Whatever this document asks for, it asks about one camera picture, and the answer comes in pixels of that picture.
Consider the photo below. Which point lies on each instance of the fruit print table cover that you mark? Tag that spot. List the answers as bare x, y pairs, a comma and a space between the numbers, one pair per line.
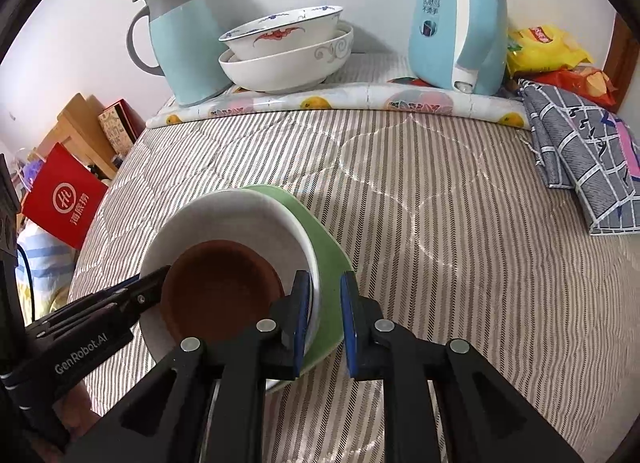
350, 100

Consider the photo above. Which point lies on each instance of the small brown dish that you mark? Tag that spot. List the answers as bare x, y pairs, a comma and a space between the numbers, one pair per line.
220, 288

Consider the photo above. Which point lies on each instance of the light blue thermos jug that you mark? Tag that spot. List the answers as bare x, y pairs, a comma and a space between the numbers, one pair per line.
185, 53

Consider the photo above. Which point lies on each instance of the white bowl with grey pattern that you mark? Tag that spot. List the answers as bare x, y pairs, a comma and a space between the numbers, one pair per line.
280, 75

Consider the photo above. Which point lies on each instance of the wooden cabinet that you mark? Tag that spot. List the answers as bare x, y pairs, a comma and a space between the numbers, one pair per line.
75, 118

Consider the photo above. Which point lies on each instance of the blue striped cloth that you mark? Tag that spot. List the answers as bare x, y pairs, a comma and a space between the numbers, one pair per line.
45, 253

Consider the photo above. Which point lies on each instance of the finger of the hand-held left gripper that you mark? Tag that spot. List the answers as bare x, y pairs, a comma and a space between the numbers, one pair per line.
152, 285
112, 293

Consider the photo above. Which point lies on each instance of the wooden door frame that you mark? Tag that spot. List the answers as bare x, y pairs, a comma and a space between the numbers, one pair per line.
622, 58

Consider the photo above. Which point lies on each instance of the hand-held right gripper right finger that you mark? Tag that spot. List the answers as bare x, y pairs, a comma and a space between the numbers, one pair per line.
348, 325

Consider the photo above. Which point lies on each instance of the person's left hand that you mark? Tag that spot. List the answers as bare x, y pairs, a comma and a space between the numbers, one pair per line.
77, 400

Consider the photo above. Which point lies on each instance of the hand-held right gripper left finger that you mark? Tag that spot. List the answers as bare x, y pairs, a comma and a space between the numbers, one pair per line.
302, 325

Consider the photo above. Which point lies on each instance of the dark red patterned box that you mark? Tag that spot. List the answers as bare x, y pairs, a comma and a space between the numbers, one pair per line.
117, 128

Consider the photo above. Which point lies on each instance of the yellow chip bag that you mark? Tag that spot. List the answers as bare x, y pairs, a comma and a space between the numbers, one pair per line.
545, 50

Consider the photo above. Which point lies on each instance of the plain white bowl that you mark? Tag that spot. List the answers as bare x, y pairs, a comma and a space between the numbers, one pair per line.
225, 218

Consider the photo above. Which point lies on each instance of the green plate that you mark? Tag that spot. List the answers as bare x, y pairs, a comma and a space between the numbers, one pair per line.
325, 263

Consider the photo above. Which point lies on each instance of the blue and red patterned bowl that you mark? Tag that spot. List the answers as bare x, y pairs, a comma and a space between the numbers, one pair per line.
280, 40

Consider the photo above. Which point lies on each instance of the grey plaid cloth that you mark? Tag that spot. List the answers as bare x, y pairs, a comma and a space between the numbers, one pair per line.
585, 153

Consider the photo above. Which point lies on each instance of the red paper bag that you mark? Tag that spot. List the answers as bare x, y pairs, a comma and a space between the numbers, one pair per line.
62, 198

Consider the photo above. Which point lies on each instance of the red chip bag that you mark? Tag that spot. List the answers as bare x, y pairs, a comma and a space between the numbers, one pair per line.
585, 85

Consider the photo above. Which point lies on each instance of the striped quilted bedspread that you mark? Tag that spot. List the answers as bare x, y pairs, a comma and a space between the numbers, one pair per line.
450, 268

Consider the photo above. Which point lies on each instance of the purple plastic item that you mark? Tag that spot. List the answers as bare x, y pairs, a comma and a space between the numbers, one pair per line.
32, 170

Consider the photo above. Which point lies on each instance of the light blue electric kettle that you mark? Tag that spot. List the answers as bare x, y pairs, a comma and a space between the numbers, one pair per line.
440, 53

